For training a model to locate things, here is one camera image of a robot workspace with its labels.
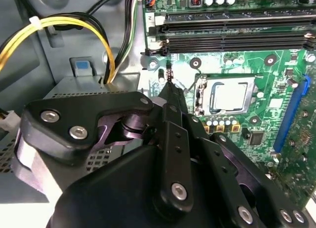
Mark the silver CPU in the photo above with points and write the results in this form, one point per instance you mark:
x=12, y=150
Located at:
x=229, y=97

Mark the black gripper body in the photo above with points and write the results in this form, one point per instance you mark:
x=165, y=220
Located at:
x=111, y=201

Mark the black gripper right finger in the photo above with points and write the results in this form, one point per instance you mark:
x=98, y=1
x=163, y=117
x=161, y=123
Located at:
x=209, y=159

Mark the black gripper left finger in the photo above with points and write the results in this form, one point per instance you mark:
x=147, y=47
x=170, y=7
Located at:
x=98, y=102

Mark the metal socket cover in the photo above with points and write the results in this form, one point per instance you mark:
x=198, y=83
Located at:
x=232, y=79

